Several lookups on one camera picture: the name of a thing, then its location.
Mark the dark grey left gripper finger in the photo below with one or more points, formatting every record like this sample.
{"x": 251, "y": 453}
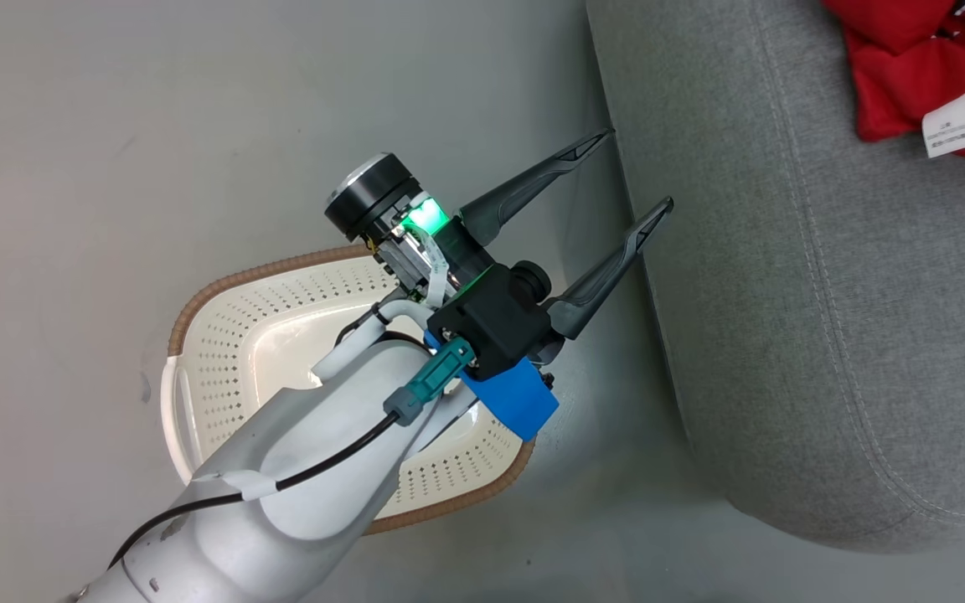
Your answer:
{"x": 604, "y": 280}

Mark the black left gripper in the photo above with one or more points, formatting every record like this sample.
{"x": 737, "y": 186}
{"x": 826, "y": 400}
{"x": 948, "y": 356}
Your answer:
{"x": 369, "y": 197}

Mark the red garment with label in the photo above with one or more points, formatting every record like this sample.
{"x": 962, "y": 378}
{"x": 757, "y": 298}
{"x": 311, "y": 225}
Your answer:
{"x": 901, "y": 92}

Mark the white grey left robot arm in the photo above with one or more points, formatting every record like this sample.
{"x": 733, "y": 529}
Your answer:
{"x": 307, "y": 486}

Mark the cream perforated laundry basket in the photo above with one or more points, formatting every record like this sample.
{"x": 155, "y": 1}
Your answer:
{"x": 239, "y": 335}

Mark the grey fabric sofa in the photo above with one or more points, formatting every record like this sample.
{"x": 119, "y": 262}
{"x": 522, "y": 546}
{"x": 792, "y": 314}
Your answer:
{"x": 826, "y": 293}

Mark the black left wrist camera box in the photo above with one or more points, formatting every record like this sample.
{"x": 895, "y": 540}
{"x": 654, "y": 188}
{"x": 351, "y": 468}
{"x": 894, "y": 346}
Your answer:
{"x": 495, "y": 322}

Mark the blue left camera mount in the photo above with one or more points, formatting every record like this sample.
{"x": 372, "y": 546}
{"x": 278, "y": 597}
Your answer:
{"x": 516, "y": 402}

